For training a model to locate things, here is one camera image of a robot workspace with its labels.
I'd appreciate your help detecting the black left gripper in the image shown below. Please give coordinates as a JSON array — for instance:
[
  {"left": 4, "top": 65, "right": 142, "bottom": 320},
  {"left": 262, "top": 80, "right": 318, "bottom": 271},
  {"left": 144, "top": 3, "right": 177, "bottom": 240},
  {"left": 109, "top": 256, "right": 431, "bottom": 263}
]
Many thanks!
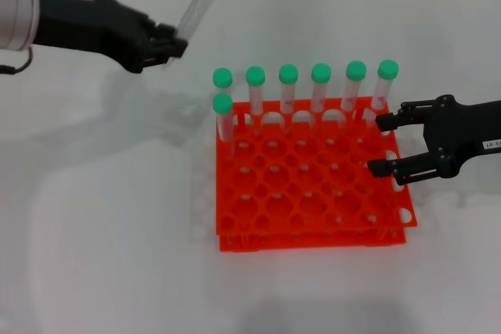
[{"left": 34, "top": 0, "right": 189, "bottom": 74}]

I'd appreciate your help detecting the clear tube green cap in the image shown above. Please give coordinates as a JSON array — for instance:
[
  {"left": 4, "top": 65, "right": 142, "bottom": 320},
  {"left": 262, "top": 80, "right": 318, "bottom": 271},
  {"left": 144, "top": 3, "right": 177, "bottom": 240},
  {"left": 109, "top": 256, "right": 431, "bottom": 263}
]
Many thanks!
[
  {"left": 369, "top": 59, "right": 400, "bottom": 113},
  {"left": 245, "top": 65, "right": 267, "bottom": 132},
  {"left": 310, "top": 62, "right": 333, "bottom": 115},
  {"left": 171, "top": 0, "right": 234, "bottom": 45},
  {"left": 278, "top": 63, "right": 300, "bottom": 115},
  {"left": 211, "top": 92, "right": 236, "bottom": 144},
  {"left": 340, "top": 59, "right": 368, "bottom": 113},
  {"left": 212, "top": 66, "right": 235, "bottom": 97}
]

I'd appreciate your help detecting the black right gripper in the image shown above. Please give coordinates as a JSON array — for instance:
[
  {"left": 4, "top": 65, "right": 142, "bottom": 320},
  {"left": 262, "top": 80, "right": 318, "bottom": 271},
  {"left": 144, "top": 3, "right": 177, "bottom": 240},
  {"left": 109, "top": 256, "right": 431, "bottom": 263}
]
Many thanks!
[{"left": 367, "top": 94, "right": 501, "bottom": 187}]

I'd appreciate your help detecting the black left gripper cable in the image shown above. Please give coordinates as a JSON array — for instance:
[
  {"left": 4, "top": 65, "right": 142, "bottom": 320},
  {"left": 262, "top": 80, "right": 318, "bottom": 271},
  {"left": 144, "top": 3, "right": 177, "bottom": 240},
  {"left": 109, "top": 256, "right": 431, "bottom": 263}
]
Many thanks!
[{"left": 0, "top": 47, "right": 34, "bottom": 75}]

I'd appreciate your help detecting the orange plastic test tube rack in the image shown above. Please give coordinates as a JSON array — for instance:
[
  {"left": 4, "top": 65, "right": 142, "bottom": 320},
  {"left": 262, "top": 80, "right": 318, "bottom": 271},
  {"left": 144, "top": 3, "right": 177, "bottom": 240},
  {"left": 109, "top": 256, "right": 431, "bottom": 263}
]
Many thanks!
[{"left": 214, "top": 97, "right": 419, "bottom": 253}]

